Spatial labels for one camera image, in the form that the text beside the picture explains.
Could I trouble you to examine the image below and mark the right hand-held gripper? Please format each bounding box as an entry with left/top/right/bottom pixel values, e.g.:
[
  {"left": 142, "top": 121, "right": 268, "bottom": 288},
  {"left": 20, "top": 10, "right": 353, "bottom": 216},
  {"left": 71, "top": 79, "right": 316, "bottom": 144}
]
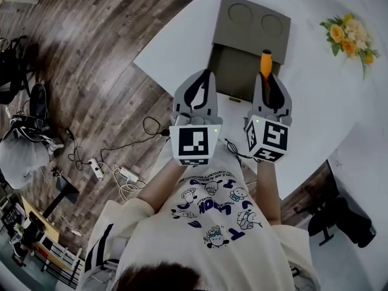
[{"left": 243, "top": 73, "right": 295, "bottom": 164}]

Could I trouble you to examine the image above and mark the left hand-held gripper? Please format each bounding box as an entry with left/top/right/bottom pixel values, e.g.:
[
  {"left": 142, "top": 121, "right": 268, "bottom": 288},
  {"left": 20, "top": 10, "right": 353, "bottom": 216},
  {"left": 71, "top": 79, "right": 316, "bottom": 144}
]
[{"left": 168, "top": 69, "right": 224, "bottom": 167}]

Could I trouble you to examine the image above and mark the orange carrot-shaped object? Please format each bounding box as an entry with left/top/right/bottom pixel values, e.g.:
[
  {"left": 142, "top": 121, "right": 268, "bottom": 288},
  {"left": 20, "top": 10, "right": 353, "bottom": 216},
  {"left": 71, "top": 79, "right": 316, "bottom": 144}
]
[{"left": 259, "top": 49, "right": 274, "bottom": 102}]

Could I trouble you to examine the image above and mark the olive cardboard box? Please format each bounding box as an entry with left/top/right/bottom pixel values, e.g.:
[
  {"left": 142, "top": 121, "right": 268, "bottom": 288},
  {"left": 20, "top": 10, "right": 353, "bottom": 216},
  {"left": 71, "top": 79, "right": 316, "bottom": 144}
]
[{"left": 207, "top": 0, "right": 292, "bottom": 103}]

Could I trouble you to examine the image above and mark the person's right forearm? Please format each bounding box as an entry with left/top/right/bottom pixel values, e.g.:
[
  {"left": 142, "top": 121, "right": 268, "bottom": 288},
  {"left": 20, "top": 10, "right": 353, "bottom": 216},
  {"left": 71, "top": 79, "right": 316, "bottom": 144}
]
[{"left": 255, "top": 159, "right": 283, "bottom": 226}]

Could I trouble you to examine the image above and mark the person's left forearm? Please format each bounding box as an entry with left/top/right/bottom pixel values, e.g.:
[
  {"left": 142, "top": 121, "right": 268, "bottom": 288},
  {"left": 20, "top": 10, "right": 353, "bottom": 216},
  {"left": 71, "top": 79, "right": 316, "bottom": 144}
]
[{"left": 138, "top": 159, "right": 189, "bottom": 215}]

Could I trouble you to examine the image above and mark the orange and yellow flower bouquet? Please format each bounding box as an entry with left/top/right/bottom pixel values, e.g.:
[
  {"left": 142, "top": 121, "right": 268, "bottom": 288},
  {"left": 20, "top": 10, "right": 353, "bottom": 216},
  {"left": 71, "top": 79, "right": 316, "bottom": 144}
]
[{"left": 319, "top": 12, "right": 380, "bottom": 80}]

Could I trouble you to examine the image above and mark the white power strip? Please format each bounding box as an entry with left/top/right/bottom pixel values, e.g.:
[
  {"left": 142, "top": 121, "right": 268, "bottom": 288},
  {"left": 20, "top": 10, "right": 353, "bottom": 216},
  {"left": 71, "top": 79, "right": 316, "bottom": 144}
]
[
  {"left": 87, "top": 158, "right": 104, "bottom": 181},
  {"left": 119, "top": 167, "right": 140, "bottom": 184}
]

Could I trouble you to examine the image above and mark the black office chair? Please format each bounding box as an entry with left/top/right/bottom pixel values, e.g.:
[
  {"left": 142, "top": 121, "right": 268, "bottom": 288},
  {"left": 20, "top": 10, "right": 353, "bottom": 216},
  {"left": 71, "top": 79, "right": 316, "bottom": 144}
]
[{"left": 307, "top": 196, "right": 377, "bottom": 249}]

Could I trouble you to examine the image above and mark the cream printed shirt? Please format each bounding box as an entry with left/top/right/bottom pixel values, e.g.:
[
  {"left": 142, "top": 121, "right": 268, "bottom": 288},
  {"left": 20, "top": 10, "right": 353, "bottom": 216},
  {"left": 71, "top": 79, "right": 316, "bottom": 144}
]
[{"left": 84, "top": 155, "right": 319, "bottom": 291}]

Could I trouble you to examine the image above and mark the black swivel chair with bags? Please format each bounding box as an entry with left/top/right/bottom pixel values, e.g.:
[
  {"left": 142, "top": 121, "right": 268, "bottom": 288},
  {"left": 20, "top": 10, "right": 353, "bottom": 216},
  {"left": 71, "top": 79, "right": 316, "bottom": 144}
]
[{"left": 0, "top": 35, "right": 38, "bottom": 104}]

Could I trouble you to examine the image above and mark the light wooden table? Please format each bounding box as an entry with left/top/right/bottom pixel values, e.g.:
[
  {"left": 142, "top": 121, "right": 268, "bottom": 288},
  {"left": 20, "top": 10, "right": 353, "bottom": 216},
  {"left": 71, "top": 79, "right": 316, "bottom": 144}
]
[{"left": 20, "top": 196, "right": 62, "bottom": 246}]

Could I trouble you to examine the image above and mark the white slatted rack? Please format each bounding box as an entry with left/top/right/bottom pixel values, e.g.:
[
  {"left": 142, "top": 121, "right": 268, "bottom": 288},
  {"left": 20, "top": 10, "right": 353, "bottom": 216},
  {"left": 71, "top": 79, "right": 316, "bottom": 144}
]
[{"left": 31, "top": 234, "right": 83, "bottom": 282}]

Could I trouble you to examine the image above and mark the black power adapter with cable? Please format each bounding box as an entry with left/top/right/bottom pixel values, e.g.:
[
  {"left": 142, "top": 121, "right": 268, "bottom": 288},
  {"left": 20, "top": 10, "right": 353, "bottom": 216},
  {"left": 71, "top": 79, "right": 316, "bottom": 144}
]
[{"left": 141, "top": 116, "right": 171, "bottom": 142}]

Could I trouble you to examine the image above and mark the black cable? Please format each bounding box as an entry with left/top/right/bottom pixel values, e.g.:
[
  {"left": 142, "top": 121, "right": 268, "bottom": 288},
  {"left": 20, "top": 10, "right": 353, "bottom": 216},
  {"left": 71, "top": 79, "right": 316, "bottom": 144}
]
[{"left": 225, "top": 138, "right": 259, "bottom": 163}]

